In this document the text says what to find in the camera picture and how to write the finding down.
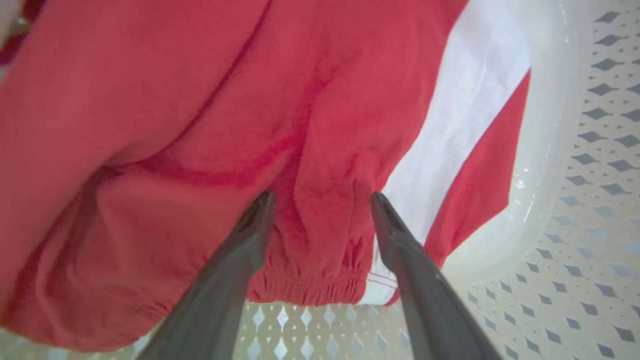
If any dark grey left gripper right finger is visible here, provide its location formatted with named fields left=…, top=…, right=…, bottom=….
left=370, top=192, right=505, bottom=360

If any red and white jacket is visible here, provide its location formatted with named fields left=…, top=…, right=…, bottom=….
left=0, top=0, right=532, bottom=353

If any white perforated laundry basket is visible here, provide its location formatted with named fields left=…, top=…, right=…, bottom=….
left=0, top=0, right=640, bottom=360

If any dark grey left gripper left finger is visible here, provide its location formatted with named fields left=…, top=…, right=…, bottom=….
left=138, top=190, right=277, bottom=360

